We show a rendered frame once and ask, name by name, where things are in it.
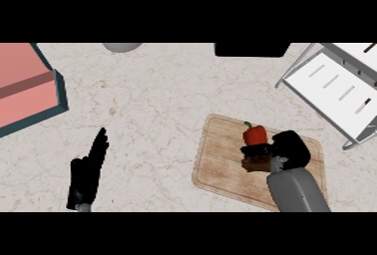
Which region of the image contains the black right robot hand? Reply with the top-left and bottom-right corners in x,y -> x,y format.
238,129 -> 312,170

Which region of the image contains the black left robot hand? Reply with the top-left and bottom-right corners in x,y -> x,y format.
65,127 -> 111,211

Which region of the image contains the red bell pepper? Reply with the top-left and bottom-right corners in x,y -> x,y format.
241,121 -> 269,147

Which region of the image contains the wooden cutting board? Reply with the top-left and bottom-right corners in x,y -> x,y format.
191,114 -> 330,213

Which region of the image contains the pink box with teal rim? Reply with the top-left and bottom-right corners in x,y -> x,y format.
0,42 -> 71,138

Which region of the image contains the black appliance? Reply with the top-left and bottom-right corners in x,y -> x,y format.
213,42 -> 293,58

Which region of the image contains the grey round object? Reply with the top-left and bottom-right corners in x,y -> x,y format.
102,42 -> 145,54

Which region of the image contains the white tiered wire basket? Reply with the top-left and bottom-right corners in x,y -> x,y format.
274,42 -> 377,151

